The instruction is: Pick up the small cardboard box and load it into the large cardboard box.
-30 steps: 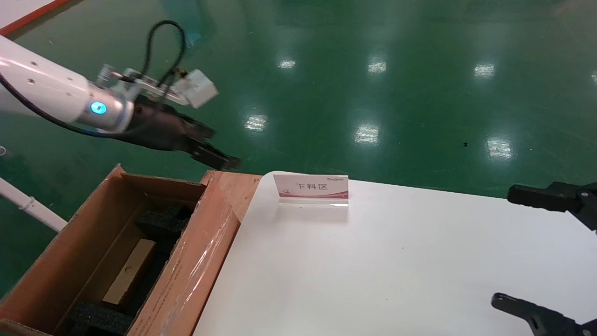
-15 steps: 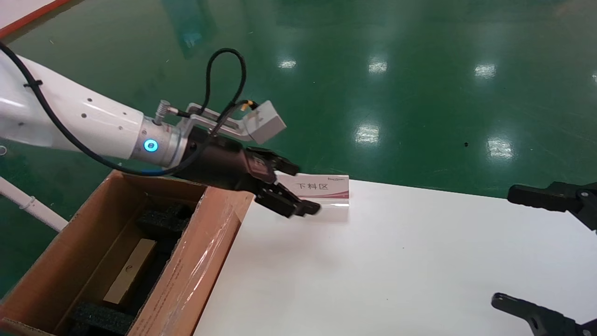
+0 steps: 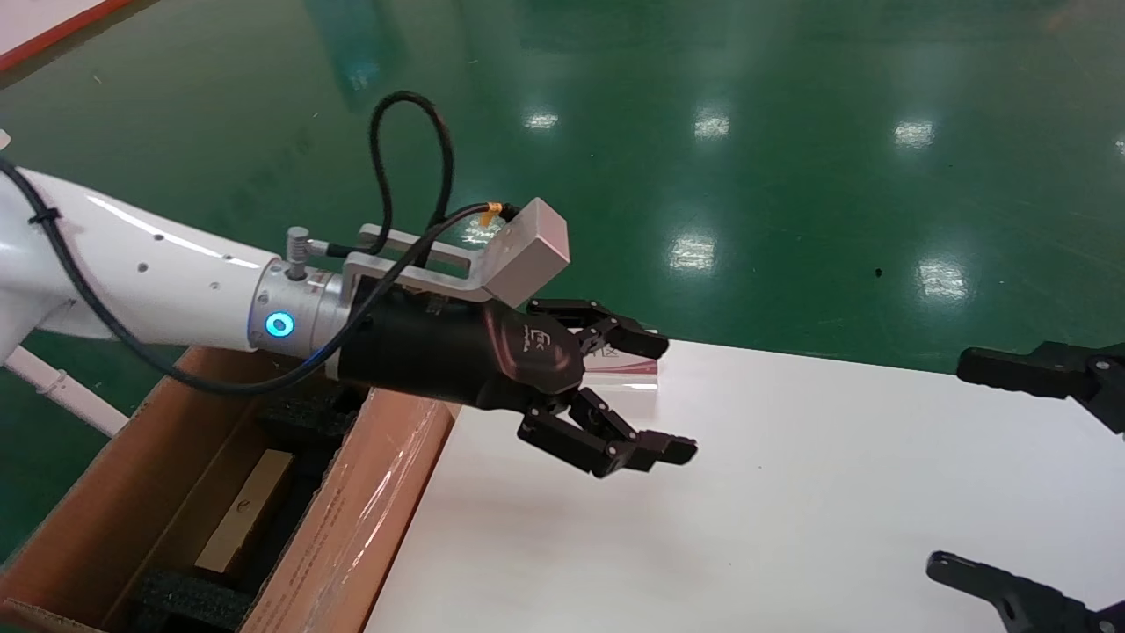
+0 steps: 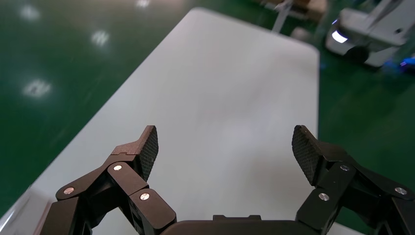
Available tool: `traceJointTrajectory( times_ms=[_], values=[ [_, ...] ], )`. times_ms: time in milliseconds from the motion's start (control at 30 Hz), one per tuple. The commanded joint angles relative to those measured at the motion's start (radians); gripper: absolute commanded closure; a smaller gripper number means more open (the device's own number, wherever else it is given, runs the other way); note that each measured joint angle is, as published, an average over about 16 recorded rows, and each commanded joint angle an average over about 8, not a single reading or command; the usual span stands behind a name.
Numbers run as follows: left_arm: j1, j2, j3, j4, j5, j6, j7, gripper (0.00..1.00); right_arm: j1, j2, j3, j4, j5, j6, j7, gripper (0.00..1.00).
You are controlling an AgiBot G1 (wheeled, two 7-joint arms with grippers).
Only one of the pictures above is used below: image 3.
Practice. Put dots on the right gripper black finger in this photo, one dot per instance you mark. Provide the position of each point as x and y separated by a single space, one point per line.
1019 602
1011 374

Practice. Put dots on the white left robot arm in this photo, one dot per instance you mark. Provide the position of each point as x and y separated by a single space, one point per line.
158 281

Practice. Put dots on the white acrylic sign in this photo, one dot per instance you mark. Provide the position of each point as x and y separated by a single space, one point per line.
628 374

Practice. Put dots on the black foam insert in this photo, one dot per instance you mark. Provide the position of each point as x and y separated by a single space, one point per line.
189 602

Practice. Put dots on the small cardboard box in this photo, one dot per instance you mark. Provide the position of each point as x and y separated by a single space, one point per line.
242 519

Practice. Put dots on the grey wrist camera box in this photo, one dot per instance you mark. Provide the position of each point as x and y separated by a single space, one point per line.
527 255

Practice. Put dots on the white pipe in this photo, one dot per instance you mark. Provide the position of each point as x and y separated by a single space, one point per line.
61 388

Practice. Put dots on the silver camera bracket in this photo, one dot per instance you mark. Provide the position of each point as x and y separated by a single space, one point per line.
439 280

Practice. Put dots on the large open cardboard box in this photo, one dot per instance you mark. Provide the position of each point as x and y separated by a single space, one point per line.
97 510

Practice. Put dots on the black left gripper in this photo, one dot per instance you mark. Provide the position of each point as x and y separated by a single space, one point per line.
439 352

